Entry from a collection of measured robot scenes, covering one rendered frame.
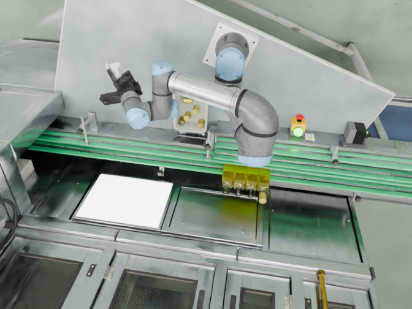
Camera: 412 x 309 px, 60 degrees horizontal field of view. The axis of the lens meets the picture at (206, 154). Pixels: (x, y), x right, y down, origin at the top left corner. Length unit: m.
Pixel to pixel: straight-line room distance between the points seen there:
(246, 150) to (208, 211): 0.67
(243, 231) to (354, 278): 0.50
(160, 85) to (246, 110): 0.34
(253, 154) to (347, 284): 0.77
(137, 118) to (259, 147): 0.44
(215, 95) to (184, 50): 0.64
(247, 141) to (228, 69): 0.41
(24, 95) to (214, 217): 1.20
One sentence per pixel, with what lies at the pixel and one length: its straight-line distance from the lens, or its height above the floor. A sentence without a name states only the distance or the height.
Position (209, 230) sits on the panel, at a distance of 1.69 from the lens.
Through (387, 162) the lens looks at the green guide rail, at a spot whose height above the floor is 0.93.
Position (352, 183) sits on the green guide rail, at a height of 0.91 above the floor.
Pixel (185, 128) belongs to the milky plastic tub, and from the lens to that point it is 1.87.
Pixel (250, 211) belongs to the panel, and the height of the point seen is 1.12.
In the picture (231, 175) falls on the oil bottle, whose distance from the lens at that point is 1.74.
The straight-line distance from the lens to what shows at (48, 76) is 2.29.
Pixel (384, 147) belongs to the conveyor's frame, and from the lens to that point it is 1.95.
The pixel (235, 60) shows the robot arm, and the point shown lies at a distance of 1.45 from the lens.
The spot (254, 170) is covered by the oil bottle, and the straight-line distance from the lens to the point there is 1.78.
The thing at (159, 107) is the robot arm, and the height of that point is 1.26.
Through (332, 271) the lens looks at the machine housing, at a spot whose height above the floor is 1.39.
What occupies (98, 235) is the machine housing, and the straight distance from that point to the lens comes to 1.72.
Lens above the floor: 2.36
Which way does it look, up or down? 52 degrees down
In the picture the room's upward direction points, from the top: 166 degrees counter-clockwise
